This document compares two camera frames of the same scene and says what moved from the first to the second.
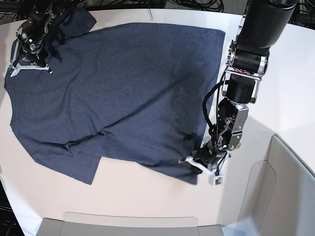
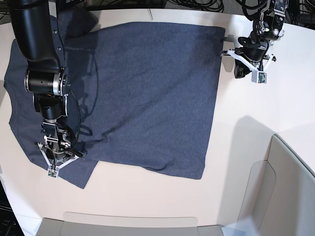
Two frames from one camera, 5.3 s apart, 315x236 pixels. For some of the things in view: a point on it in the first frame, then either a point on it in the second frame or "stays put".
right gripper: x=211 y=160 → x=232 y=52
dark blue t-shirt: x=138 y=94 stays put
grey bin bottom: x=92 y=224 stays put
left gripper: x=27 y=59 → x=55 y=166
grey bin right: x=280 y=198 stays put
